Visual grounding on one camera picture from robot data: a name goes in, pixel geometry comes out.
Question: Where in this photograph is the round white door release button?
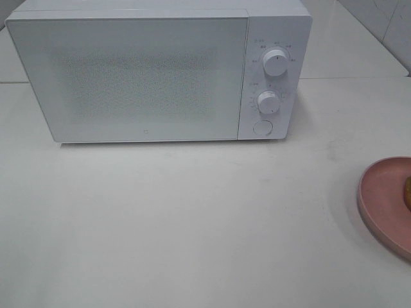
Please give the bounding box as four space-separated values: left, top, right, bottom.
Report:
253 120 273 136

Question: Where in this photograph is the pink round plate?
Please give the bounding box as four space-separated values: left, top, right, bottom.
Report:
357 157 410 263

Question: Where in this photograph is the burger with lettuce and cheese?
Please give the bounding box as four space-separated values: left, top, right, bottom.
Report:
403 176 411 210

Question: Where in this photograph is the white microwave door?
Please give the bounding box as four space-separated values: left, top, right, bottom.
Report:
8 18 247 143

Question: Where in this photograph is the lower white microwave knob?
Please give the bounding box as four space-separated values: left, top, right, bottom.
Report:
257 91 281 114

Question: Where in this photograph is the white microwave knob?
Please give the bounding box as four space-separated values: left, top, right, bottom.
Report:
262 47 290 77
257 91 281 114

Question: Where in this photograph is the upper white microwave knob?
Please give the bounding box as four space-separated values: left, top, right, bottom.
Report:
262 47 290 77

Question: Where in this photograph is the white microwave oven body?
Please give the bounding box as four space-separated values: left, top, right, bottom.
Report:
5 1 313 142

